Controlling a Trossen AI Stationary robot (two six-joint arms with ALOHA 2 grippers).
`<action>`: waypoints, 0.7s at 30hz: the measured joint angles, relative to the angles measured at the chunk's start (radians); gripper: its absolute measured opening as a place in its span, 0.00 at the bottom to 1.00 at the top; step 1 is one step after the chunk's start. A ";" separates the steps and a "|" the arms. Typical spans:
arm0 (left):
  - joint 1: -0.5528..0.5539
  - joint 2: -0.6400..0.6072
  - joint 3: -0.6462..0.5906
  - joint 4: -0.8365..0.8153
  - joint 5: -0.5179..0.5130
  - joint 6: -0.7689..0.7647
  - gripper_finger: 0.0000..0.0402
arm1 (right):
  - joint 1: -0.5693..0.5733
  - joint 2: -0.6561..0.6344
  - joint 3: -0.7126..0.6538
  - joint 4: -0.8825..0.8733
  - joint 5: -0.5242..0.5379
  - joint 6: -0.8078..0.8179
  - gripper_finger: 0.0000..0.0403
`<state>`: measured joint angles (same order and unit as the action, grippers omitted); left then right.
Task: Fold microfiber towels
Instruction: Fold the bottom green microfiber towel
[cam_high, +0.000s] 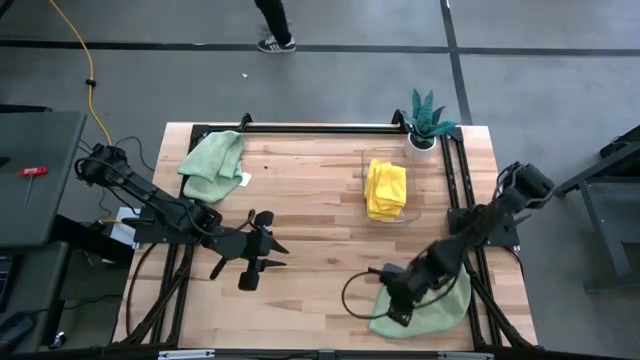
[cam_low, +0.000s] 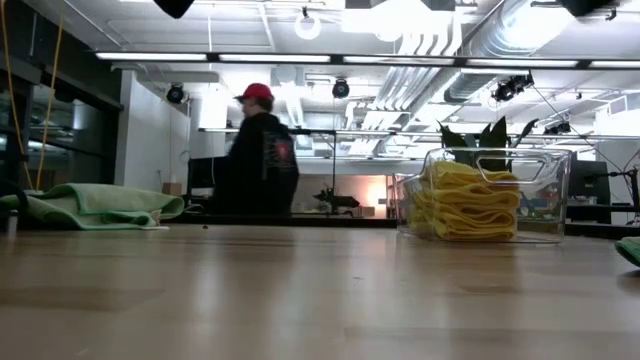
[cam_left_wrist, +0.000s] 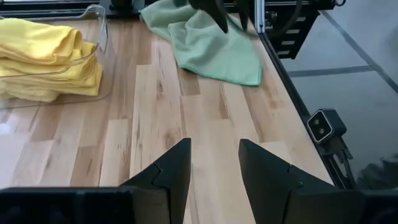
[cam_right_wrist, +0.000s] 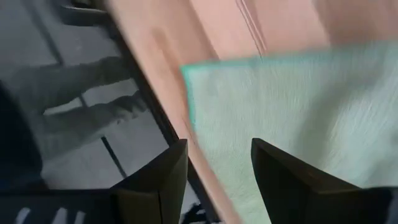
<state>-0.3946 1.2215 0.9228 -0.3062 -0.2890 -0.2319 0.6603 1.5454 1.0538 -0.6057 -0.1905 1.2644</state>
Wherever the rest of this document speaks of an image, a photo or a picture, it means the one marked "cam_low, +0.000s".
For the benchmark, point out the clear plastic bin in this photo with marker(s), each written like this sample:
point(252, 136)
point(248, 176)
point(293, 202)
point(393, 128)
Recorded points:
point(550, 200)

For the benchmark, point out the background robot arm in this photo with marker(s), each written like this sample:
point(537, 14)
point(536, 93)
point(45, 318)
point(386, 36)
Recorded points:
point(337, 201)

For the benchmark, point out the standing person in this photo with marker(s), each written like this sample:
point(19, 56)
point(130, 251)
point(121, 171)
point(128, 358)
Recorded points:
point(260, 160)

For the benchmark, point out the small black monitor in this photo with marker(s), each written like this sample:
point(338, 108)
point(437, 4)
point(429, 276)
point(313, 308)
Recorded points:
point(200, 172)

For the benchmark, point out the cardboard box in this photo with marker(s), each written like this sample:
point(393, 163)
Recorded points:
point(171, 189)

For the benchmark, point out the overhead light bar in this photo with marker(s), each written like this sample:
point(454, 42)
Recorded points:
point(215, 57)

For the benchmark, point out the snake plant in white pot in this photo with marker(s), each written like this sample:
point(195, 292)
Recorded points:
point(492, 135)

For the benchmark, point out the small black ceiling-mounted device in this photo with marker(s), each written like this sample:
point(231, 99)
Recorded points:
point(557, 128)

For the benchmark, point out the large black monitor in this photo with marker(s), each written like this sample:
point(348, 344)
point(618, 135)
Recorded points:
point(590, 180)

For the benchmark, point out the black round ceiling camera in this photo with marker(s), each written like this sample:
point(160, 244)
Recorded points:
point(175, 93)
point(341, 88)

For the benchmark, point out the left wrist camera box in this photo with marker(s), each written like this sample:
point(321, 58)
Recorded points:
point(172, 7)

